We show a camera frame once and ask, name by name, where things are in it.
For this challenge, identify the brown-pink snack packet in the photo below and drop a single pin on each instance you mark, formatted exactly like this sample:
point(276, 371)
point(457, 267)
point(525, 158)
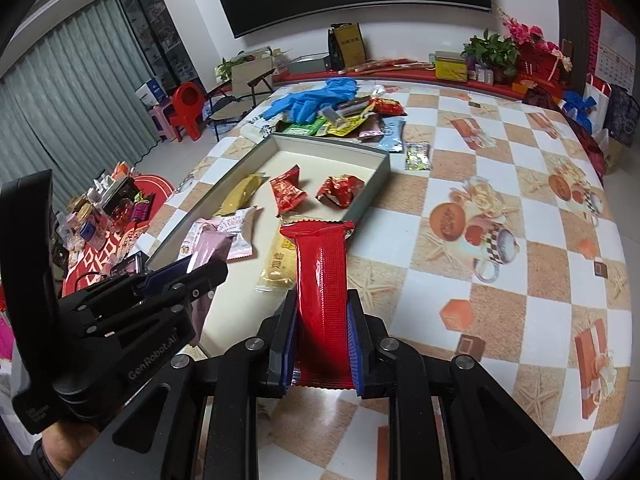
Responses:
point(372, 130)

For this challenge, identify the gold snack packet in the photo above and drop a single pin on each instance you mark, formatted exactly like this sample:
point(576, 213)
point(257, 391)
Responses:
point(242, 195)

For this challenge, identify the green tin box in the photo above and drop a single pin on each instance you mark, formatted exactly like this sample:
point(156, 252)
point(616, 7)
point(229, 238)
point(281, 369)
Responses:
point(450, 65)

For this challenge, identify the group of small boxed goods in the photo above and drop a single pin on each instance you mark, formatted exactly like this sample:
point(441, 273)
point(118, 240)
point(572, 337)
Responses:
point(100, 205)

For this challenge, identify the glass display cabinet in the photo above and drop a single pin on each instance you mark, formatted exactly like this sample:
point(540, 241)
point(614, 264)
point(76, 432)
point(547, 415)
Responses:
point(155, 25)

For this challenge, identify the white paper bag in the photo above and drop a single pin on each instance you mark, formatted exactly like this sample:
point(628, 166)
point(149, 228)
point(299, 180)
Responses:
point(597, 105)

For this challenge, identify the green potted plant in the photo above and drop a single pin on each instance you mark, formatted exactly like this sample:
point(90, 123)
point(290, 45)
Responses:
point(492, 52)

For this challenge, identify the white and blue carton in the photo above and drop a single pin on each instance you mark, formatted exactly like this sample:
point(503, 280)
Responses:
point(150, 94)

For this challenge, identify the grey flat case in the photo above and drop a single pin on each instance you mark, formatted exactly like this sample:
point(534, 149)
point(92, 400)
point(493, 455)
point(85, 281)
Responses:
point(310, 64)

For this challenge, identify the red printed snack packet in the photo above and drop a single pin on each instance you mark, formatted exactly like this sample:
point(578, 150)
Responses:
point(287, 190)

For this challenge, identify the green snack packet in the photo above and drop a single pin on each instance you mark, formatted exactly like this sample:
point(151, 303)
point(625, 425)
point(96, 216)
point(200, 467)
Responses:
point(300, 130)

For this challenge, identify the silver candy packet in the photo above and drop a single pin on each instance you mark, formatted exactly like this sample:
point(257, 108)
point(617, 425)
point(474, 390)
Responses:
point(417, 155)

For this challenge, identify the dark red cloth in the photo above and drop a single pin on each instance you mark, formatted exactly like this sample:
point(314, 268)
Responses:
point(575, 125)

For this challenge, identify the large pink-white snack packet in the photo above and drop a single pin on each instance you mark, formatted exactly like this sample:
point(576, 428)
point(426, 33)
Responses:
point(240, 232)

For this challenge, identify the blue plastic bag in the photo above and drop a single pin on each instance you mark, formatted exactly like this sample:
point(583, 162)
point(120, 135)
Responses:
point(577, 105)

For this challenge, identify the open cardboard box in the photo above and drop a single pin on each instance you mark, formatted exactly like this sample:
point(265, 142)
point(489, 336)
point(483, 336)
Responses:
point(255, 67)

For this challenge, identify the pink plastic stool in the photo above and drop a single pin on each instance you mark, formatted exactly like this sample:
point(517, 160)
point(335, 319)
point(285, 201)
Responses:
point(162, 120)

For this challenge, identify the grey curtain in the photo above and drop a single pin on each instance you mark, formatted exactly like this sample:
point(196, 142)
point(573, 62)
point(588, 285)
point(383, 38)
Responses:
point(75, 95)

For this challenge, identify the black folding chair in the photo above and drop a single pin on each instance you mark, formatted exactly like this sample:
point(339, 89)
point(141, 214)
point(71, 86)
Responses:
point(237, 105)

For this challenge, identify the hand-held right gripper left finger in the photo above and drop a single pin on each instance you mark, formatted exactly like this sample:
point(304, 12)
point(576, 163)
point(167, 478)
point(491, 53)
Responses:
point(286, 360)

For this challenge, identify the green cardboard box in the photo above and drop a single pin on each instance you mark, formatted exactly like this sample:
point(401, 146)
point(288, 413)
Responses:
point(615, 152)

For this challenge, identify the large yellow snack packet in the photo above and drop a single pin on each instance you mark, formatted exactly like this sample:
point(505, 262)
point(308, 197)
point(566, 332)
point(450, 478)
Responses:
point(277, 270)

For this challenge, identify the crumpled red snack packet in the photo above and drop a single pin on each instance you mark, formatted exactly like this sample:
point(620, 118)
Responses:
point(342, 190)

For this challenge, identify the red plastic chair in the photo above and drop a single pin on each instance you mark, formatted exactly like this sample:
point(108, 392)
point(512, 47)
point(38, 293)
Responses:
point(187, 110)

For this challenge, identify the pink artificial flowers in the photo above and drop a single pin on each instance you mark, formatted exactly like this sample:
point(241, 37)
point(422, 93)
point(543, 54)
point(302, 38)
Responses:
point(530, 35)

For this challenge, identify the long red snack packet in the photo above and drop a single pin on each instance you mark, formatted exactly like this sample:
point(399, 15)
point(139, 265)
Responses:
point(320, 280)

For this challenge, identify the yellow and black paper bag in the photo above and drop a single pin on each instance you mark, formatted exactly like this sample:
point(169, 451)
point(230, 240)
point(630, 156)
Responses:
point(346, 45)

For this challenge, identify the blue rubber gloves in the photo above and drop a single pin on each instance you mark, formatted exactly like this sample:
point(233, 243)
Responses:
point(315, 100)

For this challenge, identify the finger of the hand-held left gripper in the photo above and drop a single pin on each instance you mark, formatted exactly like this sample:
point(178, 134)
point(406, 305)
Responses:
point(167, 275)
point(207, 275)

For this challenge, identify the white snack packet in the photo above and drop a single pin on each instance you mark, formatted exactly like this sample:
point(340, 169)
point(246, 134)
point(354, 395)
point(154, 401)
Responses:
point(255, 130)

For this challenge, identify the grey shallow box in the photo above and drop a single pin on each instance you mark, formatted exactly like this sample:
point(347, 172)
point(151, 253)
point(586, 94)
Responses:
point(372, 180)

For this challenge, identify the wall calendar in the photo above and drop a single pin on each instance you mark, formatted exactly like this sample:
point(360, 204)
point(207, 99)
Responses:
point(617, 55)

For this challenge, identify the dark blue patterned bag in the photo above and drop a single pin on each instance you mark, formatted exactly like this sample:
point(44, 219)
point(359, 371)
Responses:
point(622, 115)

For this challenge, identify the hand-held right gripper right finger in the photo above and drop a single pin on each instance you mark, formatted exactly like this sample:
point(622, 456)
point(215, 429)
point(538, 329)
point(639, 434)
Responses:
point(354, 350)

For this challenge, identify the red gift box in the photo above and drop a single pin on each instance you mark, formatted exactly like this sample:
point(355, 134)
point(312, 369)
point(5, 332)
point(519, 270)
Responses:
point(542, 65)

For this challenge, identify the light blue snack packet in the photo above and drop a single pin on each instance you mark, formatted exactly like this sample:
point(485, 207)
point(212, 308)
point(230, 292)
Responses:
point(395, 132)

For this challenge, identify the long pink snack packet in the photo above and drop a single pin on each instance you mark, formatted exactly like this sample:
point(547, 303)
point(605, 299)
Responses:
point(212, 255)

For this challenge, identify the red round mat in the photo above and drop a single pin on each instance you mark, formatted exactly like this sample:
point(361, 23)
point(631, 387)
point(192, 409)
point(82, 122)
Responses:
point(155, 190)

